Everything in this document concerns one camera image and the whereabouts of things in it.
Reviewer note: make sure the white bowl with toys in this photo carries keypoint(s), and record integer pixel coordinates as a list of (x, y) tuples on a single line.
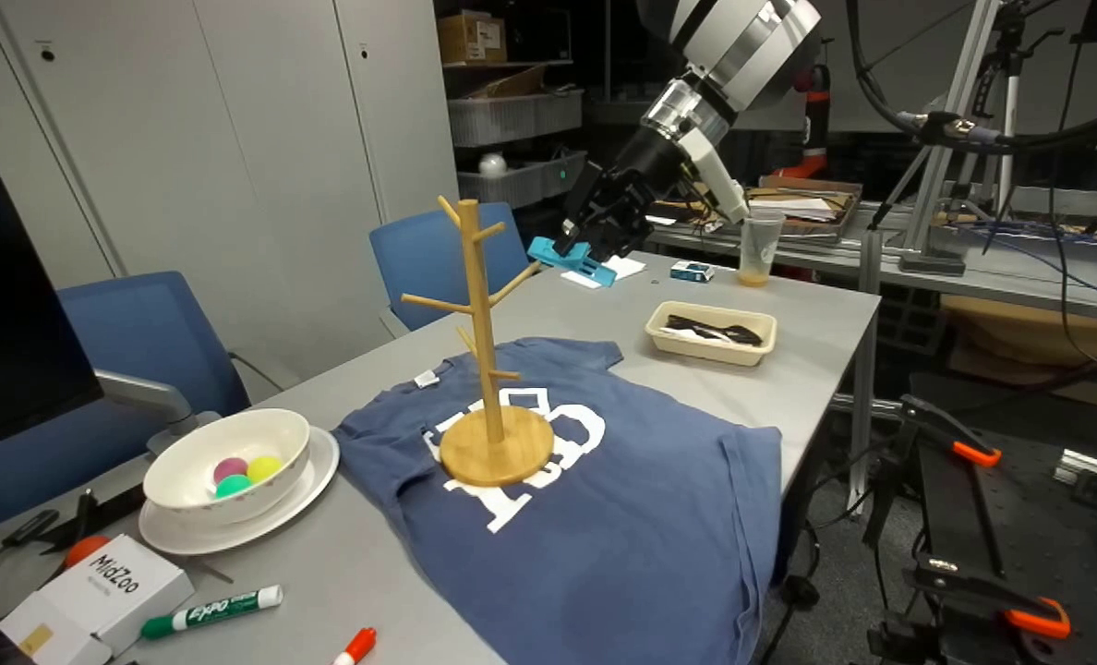
[(229, 458)]

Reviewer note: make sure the beige cutlery tray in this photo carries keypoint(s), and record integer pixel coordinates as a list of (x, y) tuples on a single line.
[(714, 336)]

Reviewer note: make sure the blue t-shirt with print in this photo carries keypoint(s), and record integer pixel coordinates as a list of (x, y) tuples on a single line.
[(644, 541)]

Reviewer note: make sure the black computer monitor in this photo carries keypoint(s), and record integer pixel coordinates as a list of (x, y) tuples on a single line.
[(6, 310)]

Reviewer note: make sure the blue plastic clothes peg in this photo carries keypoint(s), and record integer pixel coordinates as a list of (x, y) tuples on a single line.
[(573, 259)]

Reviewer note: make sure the green marker pen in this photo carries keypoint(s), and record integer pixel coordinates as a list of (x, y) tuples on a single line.
[(210, 610)]

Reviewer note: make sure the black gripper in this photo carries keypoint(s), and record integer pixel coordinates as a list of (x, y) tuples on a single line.
[(615, 198)]

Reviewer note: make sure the red marker pen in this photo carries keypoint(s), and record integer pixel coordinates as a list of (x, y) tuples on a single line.
[(354, 647)]

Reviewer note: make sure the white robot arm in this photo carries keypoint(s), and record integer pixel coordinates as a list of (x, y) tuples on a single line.
[(729, 52)]

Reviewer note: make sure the small white cardboard box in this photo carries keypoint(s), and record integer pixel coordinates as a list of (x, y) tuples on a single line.
[(96, 608)]

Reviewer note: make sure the blue office chair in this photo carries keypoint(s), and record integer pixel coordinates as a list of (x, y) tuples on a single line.
[(156, 360), (418, 258)]

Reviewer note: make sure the clear plastic cup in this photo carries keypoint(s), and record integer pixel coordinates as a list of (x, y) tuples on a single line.
[(757, 248)]

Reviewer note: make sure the wooden mug tree stand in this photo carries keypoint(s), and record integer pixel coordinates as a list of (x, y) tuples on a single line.
[(490, 447)]

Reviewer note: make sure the orange black clamp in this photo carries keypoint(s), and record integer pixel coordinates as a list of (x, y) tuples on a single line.
[(1026, 614)]

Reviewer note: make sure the white plate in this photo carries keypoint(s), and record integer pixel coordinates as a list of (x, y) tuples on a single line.
[(242, 519)]

